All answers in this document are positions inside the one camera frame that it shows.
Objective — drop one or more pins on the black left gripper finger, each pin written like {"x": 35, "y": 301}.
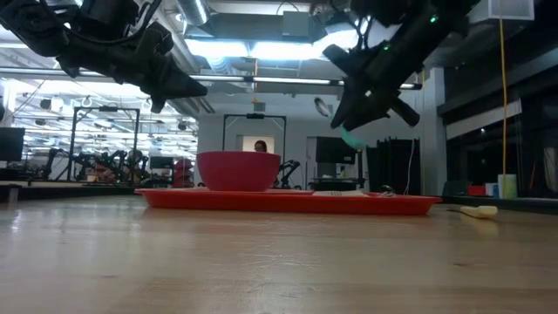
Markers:
{"x": 183, "y": 77}
{"x": 185, "y": 91}

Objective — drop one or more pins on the person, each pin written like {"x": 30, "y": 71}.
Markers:
{"x": 260, "y": 146}

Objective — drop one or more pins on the green and white cylinder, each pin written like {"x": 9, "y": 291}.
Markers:
{"x": 512, "y": 187}

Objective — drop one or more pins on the long ceiling light bar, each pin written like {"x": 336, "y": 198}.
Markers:
{"x": 287, "y": 80}

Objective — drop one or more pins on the red plastic tray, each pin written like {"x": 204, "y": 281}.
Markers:
{"x": 392, "y": 205}

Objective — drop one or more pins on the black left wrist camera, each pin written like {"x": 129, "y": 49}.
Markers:
{"x": 109, "y": 11}

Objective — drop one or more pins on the red plastic bin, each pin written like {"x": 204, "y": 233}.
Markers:
{"x": 476, "y": 191}

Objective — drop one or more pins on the silver air duct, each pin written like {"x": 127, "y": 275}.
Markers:
{"x": 196, "y": 11}

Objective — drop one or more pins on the black desk monitor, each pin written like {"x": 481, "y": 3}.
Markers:
{"x": 11, "y": 144}

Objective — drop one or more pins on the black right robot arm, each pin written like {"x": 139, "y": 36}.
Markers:
{"x": 418, "y": 35}

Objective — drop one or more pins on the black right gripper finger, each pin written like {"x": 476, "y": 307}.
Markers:
{"x": 346, "y": 104}
{"x": 370, "y": 114}

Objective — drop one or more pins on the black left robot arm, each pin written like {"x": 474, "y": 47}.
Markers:
{"x": 30, "y": 26}

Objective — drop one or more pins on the black gantry frame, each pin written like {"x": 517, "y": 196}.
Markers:
{"x": 254, "y": 116}
{"x": 106, "y": 109}

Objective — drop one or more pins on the magenta plastic bowl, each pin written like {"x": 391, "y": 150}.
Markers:
{"x": 237, "y": 172}

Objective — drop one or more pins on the black curtain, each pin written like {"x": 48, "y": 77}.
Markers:
{"x": 392, "y": 168}

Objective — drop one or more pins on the blue and white container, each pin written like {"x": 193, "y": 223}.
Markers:
{"x": 491, "y": 189}

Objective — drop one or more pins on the red rack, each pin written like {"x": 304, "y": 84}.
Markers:
{"x": 183, "y": 172}

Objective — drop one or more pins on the black wall monitor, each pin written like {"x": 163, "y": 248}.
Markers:
{"x": 335, "y": 152}

